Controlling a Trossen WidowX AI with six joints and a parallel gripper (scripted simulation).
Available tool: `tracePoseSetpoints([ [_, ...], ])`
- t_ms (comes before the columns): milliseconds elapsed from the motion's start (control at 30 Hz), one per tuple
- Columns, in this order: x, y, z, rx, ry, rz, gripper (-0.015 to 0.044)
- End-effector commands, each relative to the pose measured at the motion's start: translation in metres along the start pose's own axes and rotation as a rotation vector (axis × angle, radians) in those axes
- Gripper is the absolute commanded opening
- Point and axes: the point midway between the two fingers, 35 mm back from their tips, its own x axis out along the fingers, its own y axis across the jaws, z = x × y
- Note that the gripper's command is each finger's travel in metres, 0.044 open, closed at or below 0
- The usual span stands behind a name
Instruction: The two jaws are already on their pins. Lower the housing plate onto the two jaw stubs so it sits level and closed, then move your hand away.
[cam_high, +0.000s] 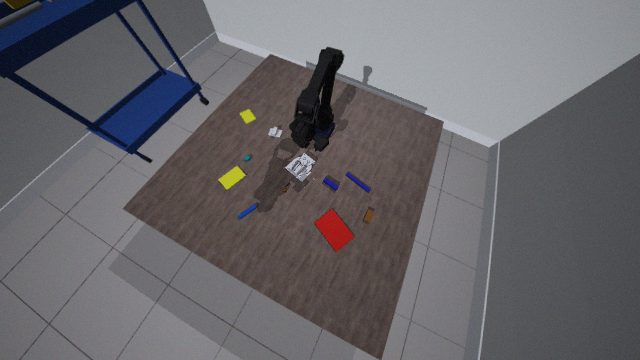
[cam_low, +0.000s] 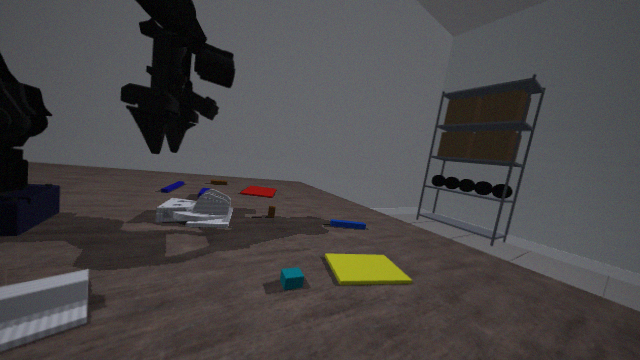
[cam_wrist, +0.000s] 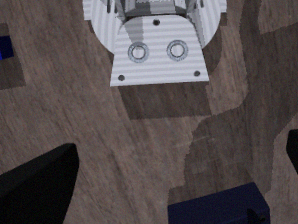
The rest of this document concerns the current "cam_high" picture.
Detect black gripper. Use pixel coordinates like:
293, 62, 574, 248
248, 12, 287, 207
289, 119, 329, 152

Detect red flat rectangular plate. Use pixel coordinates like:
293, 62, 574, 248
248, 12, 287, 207
314, 209, 354, 253

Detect yellow flat square plate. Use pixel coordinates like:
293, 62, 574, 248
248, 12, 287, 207
218, 166, 246, 190

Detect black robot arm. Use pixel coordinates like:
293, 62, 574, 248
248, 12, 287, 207
291, 46, 345, 148

